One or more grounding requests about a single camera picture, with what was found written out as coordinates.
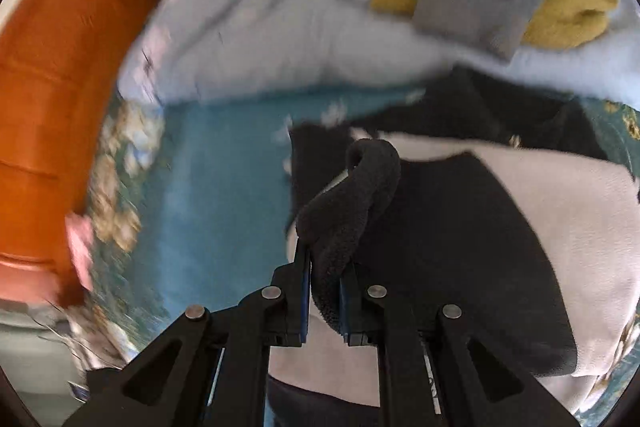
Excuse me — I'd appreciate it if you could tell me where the orange wooden headboard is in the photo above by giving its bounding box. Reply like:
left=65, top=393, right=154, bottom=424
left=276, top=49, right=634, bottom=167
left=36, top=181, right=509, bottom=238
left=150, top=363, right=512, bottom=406
left=0, top=0, right=166, bottom=308

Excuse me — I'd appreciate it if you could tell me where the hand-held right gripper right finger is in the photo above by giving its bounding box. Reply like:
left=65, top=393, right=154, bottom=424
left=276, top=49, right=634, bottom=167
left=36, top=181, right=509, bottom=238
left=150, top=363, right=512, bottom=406
left=339, top=263, right=581, bottom=427

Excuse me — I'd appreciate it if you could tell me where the teal floral bed sheet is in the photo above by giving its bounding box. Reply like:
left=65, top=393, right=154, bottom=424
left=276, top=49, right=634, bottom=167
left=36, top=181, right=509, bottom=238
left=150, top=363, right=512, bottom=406
left=65, top=89, right=640, bottom=427

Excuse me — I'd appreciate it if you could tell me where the black and white fleece garment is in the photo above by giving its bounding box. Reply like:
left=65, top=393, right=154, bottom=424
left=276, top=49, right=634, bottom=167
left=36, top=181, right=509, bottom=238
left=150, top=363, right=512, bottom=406
left=267, top=67, right=640, bottom=427

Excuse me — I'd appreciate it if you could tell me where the pink cloth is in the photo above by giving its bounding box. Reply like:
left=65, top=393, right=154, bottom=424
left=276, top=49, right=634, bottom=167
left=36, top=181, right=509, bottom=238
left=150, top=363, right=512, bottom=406
left=65, top=213, right=96, bottom=293

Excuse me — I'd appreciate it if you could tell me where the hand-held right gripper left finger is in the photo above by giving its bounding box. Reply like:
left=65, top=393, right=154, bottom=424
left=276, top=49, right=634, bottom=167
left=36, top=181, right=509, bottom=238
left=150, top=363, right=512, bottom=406
left=62, top=238, right=312, bottom=427

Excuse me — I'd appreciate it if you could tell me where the light blue floral quilt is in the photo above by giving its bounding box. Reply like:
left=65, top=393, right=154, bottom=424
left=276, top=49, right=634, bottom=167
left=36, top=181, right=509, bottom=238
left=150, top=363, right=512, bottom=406
left=117, top=0, right=640, bottom=108

